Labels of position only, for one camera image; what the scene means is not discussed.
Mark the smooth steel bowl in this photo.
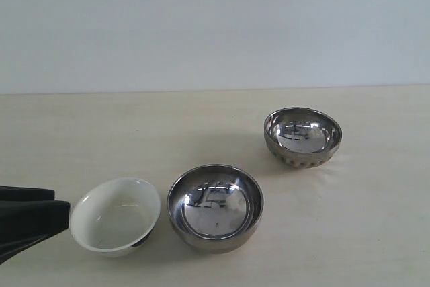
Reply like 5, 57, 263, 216
167, 164, 264, 254

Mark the white ceramic bowl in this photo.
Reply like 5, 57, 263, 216
70, 177, 161, 257

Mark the ribbed steel bowl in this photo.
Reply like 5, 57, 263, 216
263, 107, 343, 169

